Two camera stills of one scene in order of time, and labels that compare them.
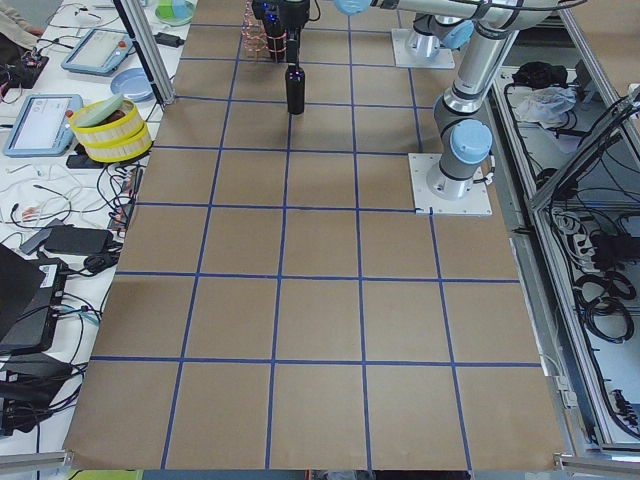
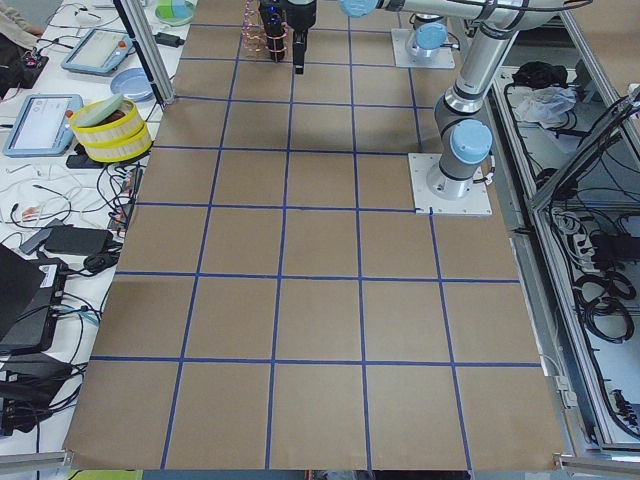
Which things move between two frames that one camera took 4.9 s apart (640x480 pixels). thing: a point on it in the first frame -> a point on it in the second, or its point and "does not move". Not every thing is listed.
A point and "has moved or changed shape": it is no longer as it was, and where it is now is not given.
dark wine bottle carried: (295, 89) has moved or changed shape
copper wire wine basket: (255, 39) does not move
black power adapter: (168, 39) does not move
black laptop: (31, 292) does not move
